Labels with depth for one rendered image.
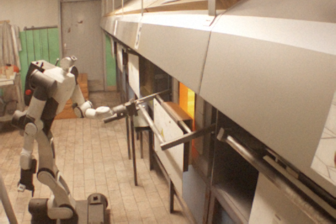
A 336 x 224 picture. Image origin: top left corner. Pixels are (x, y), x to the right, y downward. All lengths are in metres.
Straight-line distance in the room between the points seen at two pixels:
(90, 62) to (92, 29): 0.76
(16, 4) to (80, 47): 1.82
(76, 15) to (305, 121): 5.98
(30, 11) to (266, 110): 6.07
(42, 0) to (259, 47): 5.96
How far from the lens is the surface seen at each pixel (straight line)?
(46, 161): 1.99
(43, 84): 1.56
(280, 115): 0.39
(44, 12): 6.24
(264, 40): 0.44
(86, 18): 6.18
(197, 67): 0.65
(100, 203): 2.38
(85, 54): 6.23
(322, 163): 0.33
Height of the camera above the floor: 1.68
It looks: 17 degrees down
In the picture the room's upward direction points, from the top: straight up
